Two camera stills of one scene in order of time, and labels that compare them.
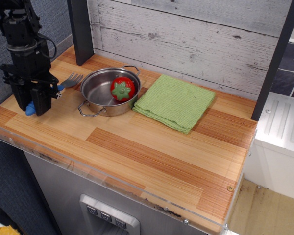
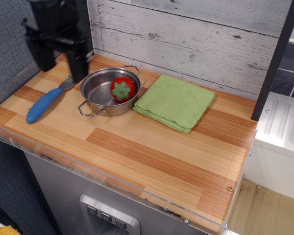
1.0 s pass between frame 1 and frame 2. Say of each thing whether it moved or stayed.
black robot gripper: moved
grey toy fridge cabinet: stayed
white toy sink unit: stayed
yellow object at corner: stayed
